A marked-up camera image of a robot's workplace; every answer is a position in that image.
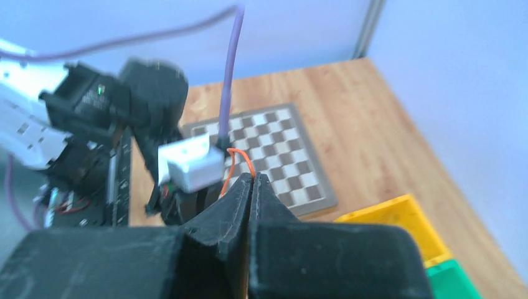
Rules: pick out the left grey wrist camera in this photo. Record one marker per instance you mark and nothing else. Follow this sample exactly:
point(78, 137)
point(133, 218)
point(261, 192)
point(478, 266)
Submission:
point(191, 164)

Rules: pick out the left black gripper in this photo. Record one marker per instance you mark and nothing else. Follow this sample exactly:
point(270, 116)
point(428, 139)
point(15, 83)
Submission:
point(177, 207)

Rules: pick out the yellow plastic bin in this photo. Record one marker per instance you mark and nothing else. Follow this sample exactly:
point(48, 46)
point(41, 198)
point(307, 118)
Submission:
point(404, 212)

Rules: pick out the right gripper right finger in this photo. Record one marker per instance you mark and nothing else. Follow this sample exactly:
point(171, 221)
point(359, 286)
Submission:
point(289, 258)

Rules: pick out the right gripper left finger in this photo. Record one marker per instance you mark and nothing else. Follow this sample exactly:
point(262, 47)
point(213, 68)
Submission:
point(204, 258)

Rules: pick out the left aluminium frame post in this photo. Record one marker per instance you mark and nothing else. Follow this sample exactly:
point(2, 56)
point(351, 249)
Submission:
point(368, 28)

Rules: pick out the wooden chessboard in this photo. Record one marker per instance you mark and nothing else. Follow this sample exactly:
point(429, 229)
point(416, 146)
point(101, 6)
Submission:
point(278, 145)

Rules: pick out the green plastic bin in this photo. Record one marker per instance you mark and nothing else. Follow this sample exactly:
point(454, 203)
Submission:
point(449, 281)

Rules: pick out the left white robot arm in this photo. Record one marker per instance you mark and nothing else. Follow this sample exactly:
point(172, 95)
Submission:
point(75, 125)

